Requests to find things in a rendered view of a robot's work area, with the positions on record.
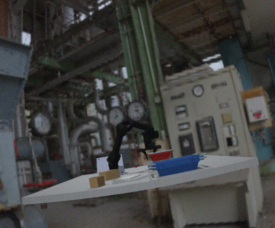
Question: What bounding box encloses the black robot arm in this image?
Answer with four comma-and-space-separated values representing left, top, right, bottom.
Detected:
106, 119, 159, 170

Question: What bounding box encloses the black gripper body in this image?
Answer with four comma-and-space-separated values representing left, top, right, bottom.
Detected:
137, 140, 161, 152

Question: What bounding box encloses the tan rectangular block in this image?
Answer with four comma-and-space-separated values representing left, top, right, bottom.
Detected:
99, 169, 120, 181

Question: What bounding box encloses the small brown cardboard box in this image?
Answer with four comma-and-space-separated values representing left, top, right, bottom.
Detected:
89, 176, 105, 188

